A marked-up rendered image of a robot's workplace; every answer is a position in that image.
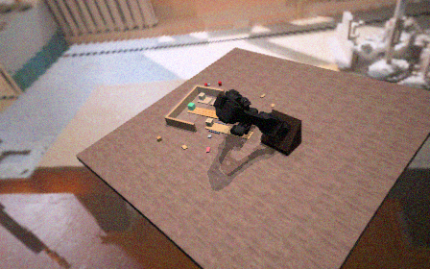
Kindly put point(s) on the beige cube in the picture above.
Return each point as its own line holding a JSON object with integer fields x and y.
{"x": 209, "y": 122}

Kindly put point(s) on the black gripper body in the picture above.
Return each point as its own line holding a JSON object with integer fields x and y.
{"x": 241, "y": 127}

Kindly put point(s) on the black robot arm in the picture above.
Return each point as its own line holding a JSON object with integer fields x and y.
{"x": 233, "y": 107}

